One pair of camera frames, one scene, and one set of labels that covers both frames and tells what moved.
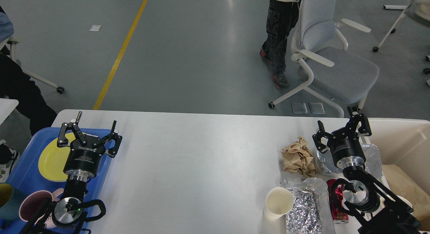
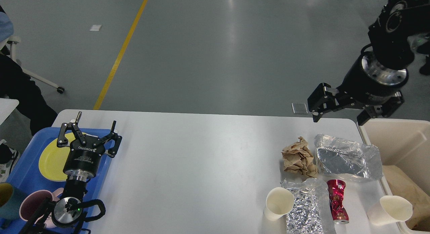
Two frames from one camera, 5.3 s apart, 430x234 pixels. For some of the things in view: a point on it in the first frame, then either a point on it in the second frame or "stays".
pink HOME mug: x=32 y=201 stays
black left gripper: x=84 y=160 stays
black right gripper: x=346 y=149 to x=367 y=82
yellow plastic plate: x=53 y=159 stays
